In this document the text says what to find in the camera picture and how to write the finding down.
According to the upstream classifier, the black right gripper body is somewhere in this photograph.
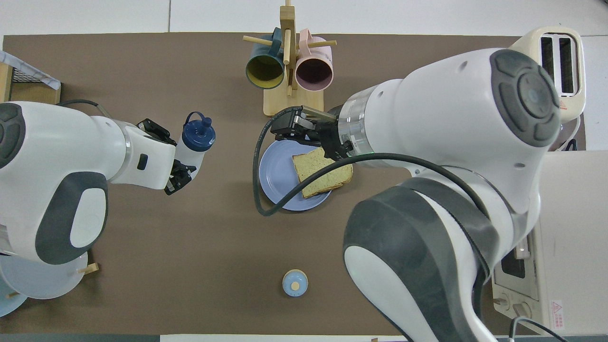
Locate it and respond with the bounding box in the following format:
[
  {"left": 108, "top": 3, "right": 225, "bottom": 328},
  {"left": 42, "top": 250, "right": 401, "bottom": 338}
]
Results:
[{"left": 311, "top": 116, "right": 356, "bottom": 161}]

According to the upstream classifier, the toasted bread slice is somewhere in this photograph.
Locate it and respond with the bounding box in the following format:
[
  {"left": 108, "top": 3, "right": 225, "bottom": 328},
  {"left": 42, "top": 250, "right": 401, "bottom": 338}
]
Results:
[{"left": 292, "top": 146, "right": 354, "bottom": 199}]

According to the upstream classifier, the white bottle navy cap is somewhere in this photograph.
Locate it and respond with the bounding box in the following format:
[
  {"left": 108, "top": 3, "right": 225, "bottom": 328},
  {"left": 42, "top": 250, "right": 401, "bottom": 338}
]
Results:
[{"left": 173, "top": 111, "right": 217, "bottom": 182}]

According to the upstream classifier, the blue round plate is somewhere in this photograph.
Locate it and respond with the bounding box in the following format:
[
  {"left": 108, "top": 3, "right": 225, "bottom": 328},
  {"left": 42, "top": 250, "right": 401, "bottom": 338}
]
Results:
[{"left": 259, "top": 138, "right": 334, "bottom": 212}]

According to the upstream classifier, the grey plate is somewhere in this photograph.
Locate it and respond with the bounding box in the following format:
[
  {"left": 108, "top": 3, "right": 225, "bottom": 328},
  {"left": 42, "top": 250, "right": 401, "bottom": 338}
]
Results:
[{"left": 0, "top": 252, "right": 89, "bottom": 300}]

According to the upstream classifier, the light blue plate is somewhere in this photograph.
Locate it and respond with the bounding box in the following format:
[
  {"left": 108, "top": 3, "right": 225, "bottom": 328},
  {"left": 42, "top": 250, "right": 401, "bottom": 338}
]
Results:
[{"left": 0, "top": 280, "right": 29, "bottom": 318}]

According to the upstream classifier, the wooden mug tree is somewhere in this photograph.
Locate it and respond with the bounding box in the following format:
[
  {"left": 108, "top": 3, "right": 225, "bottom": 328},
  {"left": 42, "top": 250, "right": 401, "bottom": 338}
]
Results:
[{"left": 243, "top": 0, "right": 337, "bottom": 117}]

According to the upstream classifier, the pink mug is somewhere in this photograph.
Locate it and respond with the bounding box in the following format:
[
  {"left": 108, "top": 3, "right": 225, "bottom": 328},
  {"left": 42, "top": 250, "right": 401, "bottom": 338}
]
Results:
[{"left": 295, "top": 28, "right": 334, "bottom": 92}]

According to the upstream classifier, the teal mug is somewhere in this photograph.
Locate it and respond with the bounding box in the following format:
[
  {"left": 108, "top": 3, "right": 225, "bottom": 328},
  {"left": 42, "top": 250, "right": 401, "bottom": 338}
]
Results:
[{"left": 245, "top": 27, "right": 285, "bottom": 90}]

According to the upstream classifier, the patterned white cloth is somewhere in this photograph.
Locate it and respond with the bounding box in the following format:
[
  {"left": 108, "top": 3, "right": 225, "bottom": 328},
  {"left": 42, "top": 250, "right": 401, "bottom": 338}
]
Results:
[{"left": 0, "top": 51, "right": 61, "bottom": 91}]

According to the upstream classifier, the brown table mat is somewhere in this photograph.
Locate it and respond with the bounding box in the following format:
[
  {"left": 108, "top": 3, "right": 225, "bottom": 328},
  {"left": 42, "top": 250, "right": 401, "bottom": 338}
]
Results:
[{"left": 0, "top": 32, "right": 587, "bottom": 335}]

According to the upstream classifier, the wooden two-tier shelf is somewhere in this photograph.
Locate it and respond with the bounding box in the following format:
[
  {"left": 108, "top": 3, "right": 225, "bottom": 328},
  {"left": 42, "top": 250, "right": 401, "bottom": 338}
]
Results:
[{"left": 0, "top": 62, "right": 61, "bottom": 104}]

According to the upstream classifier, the wooden dish rack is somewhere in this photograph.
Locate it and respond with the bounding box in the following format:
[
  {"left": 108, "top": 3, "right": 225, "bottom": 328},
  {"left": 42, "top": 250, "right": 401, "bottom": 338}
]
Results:
[{"left": 6, "top": 263, "right": 99, "bottom": 300}]

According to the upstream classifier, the blue service bell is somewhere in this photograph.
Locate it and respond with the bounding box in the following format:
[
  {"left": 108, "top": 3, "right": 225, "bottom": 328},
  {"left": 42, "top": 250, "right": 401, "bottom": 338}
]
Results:
[{"left": 282, "top": 269, "right": 309, "bottom": 297}]

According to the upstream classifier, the cream two-slot toaster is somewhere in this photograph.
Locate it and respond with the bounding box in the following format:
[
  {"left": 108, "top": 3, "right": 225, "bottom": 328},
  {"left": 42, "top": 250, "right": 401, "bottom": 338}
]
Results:
[{"left": 509, "top": 26, "right": 586, "bottom": 125}]

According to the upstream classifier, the white toaster oven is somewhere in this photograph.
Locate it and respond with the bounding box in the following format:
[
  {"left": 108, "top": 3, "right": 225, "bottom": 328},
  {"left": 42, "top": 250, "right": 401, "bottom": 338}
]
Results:
[{"left": 492, "top": 151, "right": 608, "bottom": 335}]

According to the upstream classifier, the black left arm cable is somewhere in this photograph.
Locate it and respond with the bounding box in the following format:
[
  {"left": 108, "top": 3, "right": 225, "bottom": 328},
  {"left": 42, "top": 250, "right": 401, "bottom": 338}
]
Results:
[{"left": 56, "top": 98, "right": 114, "bottom": 119}]

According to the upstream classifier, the black wire basket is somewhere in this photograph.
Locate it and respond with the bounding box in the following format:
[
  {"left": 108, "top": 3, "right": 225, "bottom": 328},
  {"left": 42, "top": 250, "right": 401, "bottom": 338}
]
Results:
[{"left": 10, "top": 68, "right": 46, "bottom": 84}]

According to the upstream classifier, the white toaster cord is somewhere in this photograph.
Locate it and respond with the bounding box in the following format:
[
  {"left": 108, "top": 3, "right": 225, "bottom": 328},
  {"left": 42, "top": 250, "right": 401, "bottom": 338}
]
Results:
[{"left": 553, "top": 114, "right": 584, "bottom": 152}]

